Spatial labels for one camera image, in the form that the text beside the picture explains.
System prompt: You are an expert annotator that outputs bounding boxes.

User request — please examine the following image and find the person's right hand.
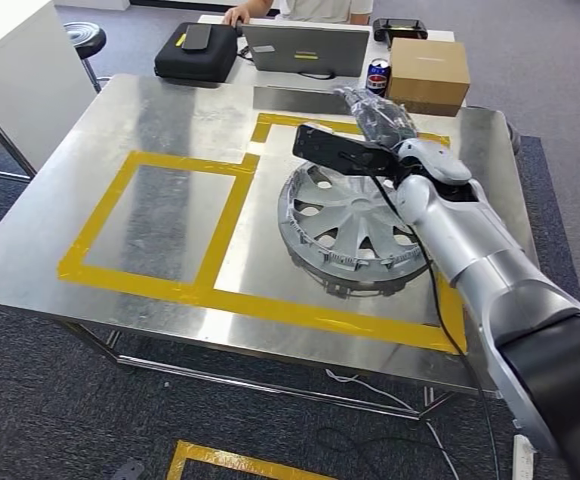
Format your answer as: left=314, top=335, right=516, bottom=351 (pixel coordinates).
left=222, top=5, right=251, bottom=28

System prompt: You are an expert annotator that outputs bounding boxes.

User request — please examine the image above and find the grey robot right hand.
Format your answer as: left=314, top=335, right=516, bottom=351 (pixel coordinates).
left=334, top=86, right=418, bottom=150

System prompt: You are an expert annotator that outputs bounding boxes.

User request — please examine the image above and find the silver wheel hubcap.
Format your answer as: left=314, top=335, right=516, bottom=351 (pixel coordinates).
left=277, top=160, right=433, bottom=299

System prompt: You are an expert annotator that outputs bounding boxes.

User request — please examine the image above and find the steel workbench table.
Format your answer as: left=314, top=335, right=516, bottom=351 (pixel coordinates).
left=0, top=72, right=541, bottom=422

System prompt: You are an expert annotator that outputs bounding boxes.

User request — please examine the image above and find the blue cola can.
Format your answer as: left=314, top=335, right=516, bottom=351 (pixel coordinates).
left=365, top=58, right=391, bottom=99

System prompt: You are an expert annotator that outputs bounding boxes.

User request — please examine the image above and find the dark phone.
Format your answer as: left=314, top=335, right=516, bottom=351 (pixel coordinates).
left=181, top=23, right=212, bottom=52

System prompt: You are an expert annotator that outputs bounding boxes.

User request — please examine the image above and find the black zip case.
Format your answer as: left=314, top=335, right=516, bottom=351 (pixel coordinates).
left=153, top=21, right=239, bottom=84

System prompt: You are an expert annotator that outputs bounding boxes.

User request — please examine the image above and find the brown cardboard box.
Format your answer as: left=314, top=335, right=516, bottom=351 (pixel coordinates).
left=386, top=37, right=471, bottom=119

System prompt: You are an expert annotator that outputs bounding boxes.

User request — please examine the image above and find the black handheld controller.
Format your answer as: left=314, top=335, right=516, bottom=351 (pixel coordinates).
left=372, top=17, right=428, bottom=49

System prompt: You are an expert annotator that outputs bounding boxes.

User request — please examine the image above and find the grey laptop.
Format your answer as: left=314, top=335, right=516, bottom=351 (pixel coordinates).
left=241, top=24, right=371, bottom=79

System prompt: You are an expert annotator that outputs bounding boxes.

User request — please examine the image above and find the white power strip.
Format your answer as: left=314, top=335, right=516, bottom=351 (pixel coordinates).
left=512, top=433, right=536, bottom=480

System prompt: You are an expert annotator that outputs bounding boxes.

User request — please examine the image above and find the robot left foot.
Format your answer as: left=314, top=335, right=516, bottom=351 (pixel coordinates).
left=110, top=458, right=146, bottom=480

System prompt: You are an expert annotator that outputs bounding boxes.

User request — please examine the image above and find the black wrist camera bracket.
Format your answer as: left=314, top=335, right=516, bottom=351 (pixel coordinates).
left=292, top=123, right=407, bottom=181

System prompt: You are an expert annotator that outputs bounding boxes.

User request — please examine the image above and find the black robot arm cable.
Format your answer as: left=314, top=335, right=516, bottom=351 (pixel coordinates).
left=337, top=150, right=502, bottom=480

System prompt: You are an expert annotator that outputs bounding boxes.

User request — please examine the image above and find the thin black floor cable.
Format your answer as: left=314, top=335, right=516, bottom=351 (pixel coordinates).
left=315, top=427, right=446, bottom=480

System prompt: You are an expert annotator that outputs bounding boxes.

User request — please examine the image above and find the white power strip cable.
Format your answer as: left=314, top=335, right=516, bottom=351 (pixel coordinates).
left=325, top=368, right=460, bottom=480

